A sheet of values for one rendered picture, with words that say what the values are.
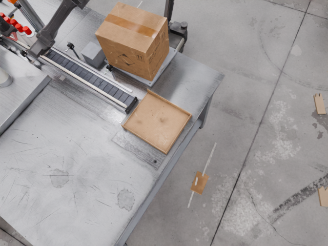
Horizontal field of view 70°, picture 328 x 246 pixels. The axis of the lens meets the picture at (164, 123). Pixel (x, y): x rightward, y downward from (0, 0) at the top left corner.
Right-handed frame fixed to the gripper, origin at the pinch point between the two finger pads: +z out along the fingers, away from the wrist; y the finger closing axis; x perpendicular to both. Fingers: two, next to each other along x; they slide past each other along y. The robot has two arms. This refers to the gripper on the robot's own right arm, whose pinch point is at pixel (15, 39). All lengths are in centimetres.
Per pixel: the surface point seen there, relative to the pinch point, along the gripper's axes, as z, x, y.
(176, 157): 81, 4, 104
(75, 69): 14.1, 6.3, 33.3
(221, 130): 103, 51, 123
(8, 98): 13.7, -29.7, 10.9
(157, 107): 19, 12, 88
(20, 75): 13.7, -14.9, 5.9
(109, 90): 14, 5, 60
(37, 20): 9.2, 20.9, -9.8
